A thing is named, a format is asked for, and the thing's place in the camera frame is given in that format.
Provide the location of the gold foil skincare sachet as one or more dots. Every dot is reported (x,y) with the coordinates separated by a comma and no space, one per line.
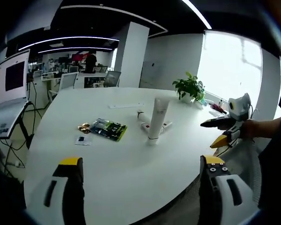
(84,128)

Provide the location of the green potted plant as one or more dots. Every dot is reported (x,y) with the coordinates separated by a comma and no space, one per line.
(189,86)

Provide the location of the dark grey office chair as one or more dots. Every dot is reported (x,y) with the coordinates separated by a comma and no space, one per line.
(112,78)

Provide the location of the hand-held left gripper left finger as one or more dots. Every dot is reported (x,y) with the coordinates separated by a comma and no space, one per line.
(72,187)

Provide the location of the dark green skincare sachet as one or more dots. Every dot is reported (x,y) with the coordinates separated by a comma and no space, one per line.
(108,130)

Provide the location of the light grey mesh chair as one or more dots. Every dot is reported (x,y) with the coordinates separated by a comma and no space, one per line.
(246,154)

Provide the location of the white red-collared skincare bottle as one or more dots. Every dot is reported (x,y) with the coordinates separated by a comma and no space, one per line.
(167,126)

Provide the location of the black laptop stand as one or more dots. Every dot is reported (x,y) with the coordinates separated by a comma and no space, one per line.
(25,126)

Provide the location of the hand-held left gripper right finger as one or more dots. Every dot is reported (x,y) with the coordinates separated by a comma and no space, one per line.
(208,199)

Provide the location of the tall white skincare tube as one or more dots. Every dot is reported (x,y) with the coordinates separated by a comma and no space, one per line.
(158,117)

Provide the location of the red windowsill object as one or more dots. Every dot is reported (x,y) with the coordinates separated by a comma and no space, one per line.
(216,107)

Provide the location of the small white bottle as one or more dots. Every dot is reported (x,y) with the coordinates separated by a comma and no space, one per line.
(221,103)

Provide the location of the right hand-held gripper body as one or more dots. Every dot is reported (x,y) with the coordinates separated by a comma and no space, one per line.
(238,107)

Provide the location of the ceiling light strip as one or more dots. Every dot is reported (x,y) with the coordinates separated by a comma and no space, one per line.
(196,12)

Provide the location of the clear blue-square skincare sachet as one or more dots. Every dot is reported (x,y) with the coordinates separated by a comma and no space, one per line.
(83,140)

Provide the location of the clear pump skincare bottle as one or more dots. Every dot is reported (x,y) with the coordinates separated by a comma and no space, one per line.
(144,119)

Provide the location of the white mesh office chair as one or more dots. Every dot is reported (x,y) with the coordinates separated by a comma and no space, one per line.
(69,79)

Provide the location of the white laptop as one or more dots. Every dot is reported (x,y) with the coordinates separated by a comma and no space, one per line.
(11,82)

